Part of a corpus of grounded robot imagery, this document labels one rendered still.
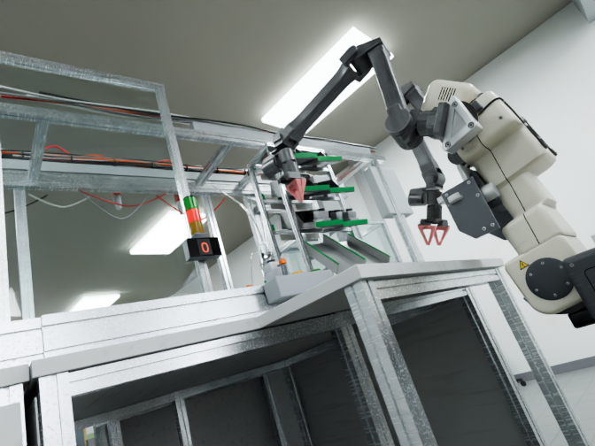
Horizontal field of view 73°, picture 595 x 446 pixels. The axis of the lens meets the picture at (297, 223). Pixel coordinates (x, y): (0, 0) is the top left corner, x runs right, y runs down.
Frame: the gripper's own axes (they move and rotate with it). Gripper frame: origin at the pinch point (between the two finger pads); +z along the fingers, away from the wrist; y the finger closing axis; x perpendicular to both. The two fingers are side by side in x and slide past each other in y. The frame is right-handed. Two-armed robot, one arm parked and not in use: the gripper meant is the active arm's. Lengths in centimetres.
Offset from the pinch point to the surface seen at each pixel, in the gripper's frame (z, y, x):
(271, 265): 16.3, 6.5, -17.5
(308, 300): 39, 30, 24
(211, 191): -76, -39, -124
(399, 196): -50, -172, -74
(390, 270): 39, 17, 38
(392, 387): 60, 26, 36
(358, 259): 19.8, -28.2, -9.8
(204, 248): 4.1, 24.3, -28.7
